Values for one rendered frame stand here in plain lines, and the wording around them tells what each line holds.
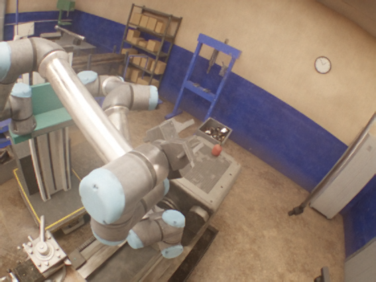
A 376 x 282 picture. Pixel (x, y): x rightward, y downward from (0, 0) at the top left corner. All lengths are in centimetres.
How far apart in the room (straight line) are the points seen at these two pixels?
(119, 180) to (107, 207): 5
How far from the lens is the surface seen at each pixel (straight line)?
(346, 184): 427
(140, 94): 90
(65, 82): 63
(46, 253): 110
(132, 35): 523
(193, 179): 124
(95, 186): 34
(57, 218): 216
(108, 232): 44
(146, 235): 76
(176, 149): 41
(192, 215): 118
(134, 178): 36
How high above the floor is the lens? 217
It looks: 33 degrees down
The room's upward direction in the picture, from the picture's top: 23 degrees clockwise
